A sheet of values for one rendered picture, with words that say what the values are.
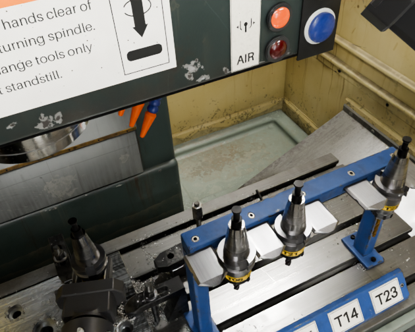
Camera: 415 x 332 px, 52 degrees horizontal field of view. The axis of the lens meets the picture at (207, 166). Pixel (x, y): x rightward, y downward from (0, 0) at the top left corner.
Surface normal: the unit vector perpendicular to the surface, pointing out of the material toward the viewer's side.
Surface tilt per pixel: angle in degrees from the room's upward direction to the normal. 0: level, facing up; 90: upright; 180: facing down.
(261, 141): 0
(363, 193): 0
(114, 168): 91
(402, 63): 90
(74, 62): 90
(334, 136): 25
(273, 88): 90
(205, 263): 0
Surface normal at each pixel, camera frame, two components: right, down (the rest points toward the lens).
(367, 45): -0.90, 0.32
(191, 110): 0.44, 0.60
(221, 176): -0.05, -0.73
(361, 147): -0.41, -0.52
